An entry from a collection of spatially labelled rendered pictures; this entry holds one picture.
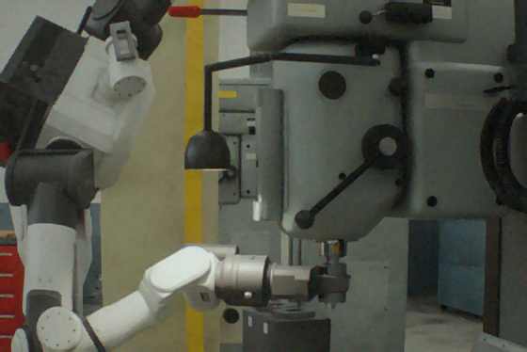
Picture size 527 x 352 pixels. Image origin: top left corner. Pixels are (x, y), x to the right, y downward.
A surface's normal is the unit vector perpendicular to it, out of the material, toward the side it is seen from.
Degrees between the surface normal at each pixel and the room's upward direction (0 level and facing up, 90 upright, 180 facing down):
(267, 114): 90
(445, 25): 90
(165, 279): 53
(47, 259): 74
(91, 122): 58
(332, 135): 90
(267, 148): 90
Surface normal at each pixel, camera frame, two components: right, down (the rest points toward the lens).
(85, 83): 0.42, -0.53
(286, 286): -0.19, -0.01
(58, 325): 0.08, -0.29
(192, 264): -0.15, -0.62
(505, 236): -0.98, 0.00
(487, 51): 0.20, -0.01
